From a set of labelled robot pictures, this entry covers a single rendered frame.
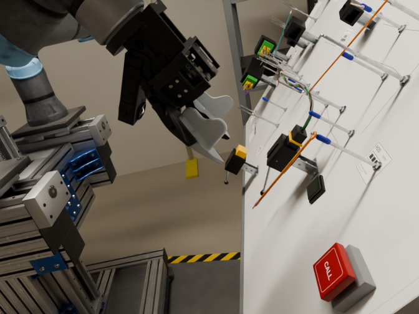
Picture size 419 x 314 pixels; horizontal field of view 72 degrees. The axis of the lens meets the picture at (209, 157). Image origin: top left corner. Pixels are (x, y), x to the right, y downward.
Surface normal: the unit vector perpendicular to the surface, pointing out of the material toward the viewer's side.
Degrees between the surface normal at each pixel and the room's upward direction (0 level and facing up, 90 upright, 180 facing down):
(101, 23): 97
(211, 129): 88
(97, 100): 90
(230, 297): 0
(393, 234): 53
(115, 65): 90
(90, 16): 99
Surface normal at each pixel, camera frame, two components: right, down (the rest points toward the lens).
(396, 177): -0.90, -0.43
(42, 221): 0.07, 0.44
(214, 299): -0.21, -0.87
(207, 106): -0.01, 0.68
